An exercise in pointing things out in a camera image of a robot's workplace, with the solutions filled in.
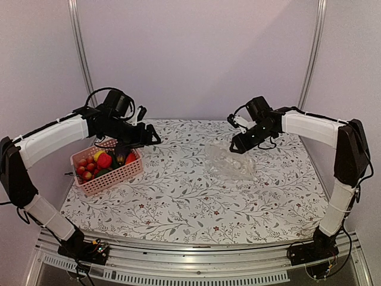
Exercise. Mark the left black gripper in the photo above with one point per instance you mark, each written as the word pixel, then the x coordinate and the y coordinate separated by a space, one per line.
pixel 140 140

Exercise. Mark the green toy cucumber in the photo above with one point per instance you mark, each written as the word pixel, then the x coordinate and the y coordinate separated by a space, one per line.
pixel 114 164

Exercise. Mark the yellow toy pepper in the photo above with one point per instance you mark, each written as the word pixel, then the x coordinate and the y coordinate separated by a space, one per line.
pixel 97 154

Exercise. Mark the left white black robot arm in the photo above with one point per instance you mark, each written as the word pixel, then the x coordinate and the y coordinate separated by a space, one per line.
pixel 20 154

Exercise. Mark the green toy pepper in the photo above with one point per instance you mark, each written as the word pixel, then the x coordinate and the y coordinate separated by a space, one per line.
pixel 102 172

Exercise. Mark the right aluminium frame post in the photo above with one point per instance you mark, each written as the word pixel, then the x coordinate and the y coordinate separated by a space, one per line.
pixel 312 60

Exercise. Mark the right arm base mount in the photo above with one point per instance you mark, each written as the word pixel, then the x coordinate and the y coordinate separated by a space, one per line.
pixel 312 253

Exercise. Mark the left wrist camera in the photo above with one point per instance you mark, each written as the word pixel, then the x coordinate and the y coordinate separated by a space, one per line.
pixel 122 107

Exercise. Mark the clear zip top bag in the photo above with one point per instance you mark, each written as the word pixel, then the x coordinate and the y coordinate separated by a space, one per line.
pixel 224 164

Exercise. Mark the front aluminium rail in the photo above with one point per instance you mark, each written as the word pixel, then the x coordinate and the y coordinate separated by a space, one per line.
pixel 142 262

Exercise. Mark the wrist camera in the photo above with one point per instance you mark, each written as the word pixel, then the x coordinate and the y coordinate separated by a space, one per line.
pixel 122 107
pixel 258 108

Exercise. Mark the left aluminium frame post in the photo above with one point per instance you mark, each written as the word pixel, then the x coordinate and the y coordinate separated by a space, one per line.
pixel 79 44

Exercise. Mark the red toy pepper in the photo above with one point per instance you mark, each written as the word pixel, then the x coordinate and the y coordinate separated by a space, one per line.
pixel 104 160

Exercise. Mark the floral patterned table mat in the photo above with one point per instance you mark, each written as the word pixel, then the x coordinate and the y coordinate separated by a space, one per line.
pixel 177 199

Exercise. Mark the pink plastic basket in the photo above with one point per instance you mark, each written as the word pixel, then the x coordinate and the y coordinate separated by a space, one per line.
pixel 110 178

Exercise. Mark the aluminium frame post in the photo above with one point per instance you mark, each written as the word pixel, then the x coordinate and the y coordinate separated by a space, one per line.
pixel 79 44
pixel 312 60

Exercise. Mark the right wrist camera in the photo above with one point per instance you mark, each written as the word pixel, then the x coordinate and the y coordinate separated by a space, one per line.
pixel 258 108

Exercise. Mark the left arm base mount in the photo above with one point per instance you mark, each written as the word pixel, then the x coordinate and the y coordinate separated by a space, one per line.
pixel 77 248

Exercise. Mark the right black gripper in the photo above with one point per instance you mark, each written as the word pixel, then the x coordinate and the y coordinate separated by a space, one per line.
pixel 245 144

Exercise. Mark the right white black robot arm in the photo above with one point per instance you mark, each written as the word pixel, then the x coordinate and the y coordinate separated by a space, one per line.
pixel 352 156

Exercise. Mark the purple toy eggplant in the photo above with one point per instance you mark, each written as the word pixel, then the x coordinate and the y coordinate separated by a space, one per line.
pixel 121 152

